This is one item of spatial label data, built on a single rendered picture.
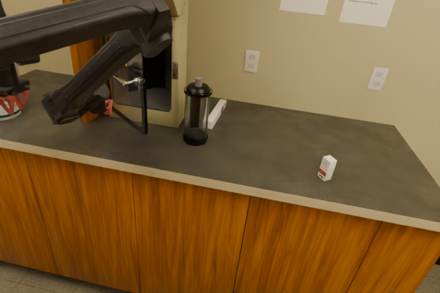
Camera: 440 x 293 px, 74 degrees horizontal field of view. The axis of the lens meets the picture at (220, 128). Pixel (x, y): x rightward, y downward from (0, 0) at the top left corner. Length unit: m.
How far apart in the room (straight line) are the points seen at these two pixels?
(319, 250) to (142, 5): 1.05
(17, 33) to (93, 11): 0.11
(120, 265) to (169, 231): 0.38
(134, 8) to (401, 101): 1.46
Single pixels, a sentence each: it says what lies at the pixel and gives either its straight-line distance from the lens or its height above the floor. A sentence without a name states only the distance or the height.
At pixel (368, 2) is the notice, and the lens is 1.57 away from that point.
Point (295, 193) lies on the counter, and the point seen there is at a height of 0.94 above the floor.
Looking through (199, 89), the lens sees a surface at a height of 1.18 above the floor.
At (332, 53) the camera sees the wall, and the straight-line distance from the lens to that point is 1.58.
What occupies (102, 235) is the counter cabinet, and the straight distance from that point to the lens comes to 1.48.
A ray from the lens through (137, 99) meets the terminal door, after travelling 1.11.
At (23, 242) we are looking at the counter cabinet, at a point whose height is 0.30.
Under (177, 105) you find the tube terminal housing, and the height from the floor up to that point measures 1.05.
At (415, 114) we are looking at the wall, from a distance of 1.80.
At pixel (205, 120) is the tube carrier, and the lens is 1.14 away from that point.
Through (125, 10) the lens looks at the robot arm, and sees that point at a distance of 0.54.
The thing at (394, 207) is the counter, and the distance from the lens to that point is 1.15.
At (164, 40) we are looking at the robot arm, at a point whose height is 1.44.
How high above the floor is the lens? 1.58
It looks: 29 degrees down
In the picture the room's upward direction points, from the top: 6 degrees clockwise
